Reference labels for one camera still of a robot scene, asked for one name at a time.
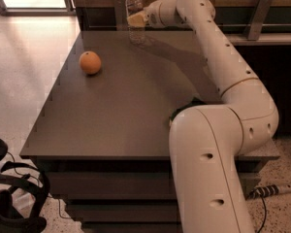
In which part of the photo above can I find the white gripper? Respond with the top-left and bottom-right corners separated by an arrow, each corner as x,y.
127,1 -> 166,27

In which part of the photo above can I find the clear plastic water bottle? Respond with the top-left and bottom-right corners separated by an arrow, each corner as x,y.
125,0 -> 146,45

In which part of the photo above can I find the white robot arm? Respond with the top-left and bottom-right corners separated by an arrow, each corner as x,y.
127,0 -> 279,233

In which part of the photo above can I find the orange fruit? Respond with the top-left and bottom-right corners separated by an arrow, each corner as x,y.
79,51 -> 102,75

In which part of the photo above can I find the green yellow scouring sponge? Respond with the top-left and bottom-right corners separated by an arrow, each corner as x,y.
169,97 -> 205,121

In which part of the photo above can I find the grey drawer cabinet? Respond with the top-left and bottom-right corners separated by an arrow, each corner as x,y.
19,30 -> 280,233

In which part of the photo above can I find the left metal railing post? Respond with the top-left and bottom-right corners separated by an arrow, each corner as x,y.
113,0 -> 128,31

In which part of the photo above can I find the metal railing post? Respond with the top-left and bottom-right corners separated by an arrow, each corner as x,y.
244,0 -> 273,41
113,0 -> 128,31

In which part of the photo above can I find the right metal railing post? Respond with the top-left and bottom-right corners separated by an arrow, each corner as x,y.
244,0 -> 273,41

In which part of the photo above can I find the striped power plug cable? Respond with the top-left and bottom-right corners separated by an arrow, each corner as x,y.
246,183 -> 291,233

